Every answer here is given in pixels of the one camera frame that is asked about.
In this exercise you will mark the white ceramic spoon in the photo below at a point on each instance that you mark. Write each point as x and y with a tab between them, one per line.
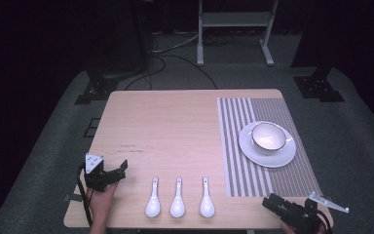
177	207
207	207
153	206

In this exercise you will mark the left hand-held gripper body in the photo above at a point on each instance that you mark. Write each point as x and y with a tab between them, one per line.
94	177

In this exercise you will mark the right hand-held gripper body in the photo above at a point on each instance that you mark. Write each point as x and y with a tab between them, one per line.
300	216

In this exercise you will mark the person's right hand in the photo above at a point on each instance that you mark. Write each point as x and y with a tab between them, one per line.
287	230

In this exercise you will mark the black stand with base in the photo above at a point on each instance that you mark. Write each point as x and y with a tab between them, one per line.
319	86
104	83

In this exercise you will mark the white metal stand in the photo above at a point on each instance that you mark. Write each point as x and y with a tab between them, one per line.
235	19

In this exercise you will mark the white bowl with dark rim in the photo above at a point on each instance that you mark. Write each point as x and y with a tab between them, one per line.
269	138

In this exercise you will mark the grey striped placemat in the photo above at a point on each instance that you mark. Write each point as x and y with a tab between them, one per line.
237	146

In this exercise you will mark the white round plate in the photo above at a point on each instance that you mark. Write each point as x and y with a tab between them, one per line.
272	160

